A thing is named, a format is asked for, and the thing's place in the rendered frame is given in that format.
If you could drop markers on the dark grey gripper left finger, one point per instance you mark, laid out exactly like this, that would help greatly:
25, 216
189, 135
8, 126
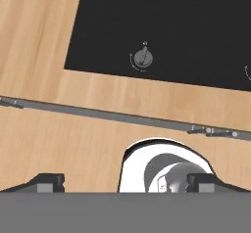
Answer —
49, 180

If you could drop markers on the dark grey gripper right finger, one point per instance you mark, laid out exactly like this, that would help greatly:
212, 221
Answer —
200, 179

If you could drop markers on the white and black round thing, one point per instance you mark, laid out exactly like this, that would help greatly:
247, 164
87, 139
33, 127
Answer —
137, 168

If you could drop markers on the grey cupboard front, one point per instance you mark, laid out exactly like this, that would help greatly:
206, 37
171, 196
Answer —
108, 114

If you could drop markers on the grey hob knob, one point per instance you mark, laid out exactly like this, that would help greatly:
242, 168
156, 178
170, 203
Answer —
143, 58

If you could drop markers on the black glass hob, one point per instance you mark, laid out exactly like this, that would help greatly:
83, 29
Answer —
183, 31

